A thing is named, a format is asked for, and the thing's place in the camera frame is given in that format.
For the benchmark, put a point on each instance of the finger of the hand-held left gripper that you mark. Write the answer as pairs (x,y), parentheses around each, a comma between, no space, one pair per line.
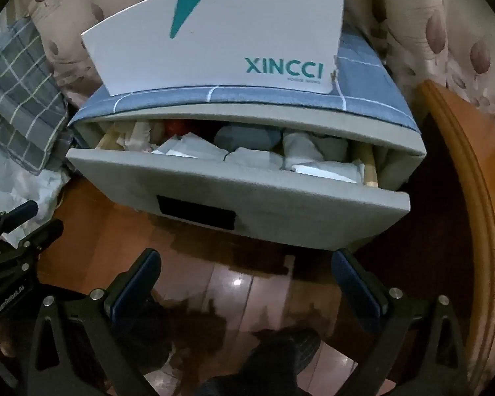
(45,233)
(18,212)

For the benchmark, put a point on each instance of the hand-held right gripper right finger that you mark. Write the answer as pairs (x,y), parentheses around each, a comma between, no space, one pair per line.
(354,284)

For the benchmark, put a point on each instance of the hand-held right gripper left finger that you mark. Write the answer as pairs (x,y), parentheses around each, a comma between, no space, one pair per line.
(136,282)

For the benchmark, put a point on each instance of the white underwear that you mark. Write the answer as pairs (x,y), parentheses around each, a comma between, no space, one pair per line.
(326,172)
(185,148)
(255,159)

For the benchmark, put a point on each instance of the grey front wooden drawer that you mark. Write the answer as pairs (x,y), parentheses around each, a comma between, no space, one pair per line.
(272,202)

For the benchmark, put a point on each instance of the cream patterned underwear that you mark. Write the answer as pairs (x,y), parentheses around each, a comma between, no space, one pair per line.
(140,136)

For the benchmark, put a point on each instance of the red underwear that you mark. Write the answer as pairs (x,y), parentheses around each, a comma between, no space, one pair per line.
(179,128)

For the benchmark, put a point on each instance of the white cardboard box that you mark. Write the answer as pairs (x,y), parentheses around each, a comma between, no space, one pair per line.
(231,37)

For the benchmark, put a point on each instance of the white plastic bag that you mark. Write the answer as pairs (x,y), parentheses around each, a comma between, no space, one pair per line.
(8,185)

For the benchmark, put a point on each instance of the person's dark shoe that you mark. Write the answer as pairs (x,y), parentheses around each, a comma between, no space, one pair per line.
(268,359)

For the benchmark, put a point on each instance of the grey plaid cloth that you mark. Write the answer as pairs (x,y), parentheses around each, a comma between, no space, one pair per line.
(20,90)

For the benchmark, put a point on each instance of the orange wooden furniture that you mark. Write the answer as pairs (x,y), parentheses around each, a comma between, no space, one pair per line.
(491,173)

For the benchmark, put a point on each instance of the blue checked cloth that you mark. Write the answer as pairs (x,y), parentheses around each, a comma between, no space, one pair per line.
(363,74)

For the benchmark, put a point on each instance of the beige leaf print bedding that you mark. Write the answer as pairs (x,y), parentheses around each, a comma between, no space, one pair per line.
(429,16)

